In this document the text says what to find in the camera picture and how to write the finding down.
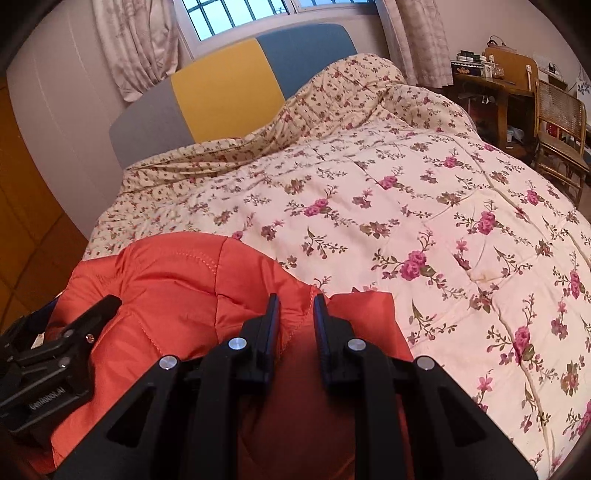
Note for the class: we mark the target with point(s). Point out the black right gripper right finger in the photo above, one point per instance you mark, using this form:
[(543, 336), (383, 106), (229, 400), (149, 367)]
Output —
[(412, 419)]

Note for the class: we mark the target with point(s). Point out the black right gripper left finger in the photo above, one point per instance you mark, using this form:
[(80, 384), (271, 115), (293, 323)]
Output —
[(180, 420)]

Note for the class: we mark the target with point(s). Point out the orange down jacket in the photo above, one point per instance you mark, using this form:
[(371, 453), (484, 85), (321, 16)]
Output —
[(183, 294)]

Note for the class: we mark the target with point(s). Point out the wooden wardrobe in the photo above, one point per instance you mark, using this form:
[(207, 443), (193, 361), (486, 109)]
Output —
[(40, 245)]

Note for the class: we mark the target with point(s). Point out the floral quilt on bed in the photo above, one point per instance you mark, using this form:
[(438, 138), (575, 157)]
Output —
[(362, 181)]

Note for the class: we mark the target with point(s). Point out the wooden side table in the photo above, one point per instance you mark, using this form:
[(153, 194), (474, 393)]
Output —
[(503, 110)]

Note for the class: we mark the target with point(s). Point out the grey yellow blue headboard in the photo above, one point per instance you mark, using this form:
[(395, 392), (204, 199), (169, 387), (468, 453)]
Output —
[(228, 93)]

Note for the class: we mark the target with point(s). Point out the wooden rattan chair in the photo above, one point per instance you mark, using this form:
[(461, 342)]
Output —
[(561, 133)]

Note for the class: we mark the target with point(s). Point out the floral curtain left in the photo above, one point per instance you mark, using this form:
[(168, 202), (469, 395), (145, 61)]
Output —
[(140, 42)]

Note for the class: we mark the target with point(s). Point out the floral curtain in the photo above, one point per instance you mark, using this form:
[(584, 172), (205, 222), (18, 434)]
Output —
[(140, 42), (417, 41)]

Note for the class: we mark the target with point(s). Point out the clutter on side table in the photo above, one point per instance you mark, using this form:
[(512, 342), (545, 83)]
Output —
[(480, 65)]

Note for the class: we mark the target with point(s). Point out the window with grille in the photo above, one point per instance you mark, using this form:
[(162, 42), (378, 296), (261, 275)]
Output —
[(206, 26)]

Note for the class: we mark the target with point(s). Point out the floral curtain right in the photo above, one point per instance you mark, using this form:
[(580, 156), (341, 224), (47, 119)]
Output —
[(417, 41)]

